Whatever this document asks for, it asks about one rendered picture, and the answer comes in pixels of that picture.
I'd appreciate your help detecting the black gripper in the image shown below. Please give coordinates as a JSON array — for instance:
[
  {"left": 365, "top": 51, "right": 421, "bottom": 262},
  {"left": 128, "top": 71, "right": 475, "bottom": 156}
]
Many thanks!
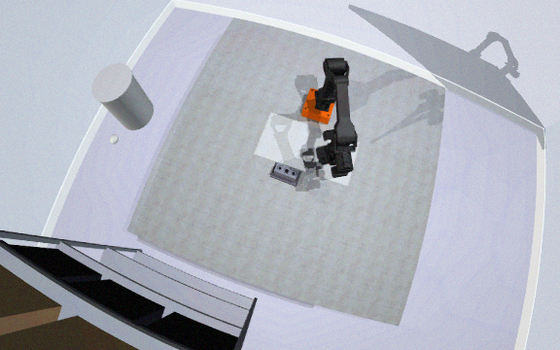
[{"left": 322, "top": 129, "right": 348, "bottom": 178}]

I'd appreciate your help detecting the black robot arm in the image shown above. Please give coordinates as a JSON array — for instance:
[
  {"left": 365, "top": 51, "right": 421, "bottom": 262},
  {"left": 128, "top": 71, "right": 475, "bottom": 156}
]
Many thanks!
[{"left": 315, "top": 57, "right": 358, "bottom": 173}]

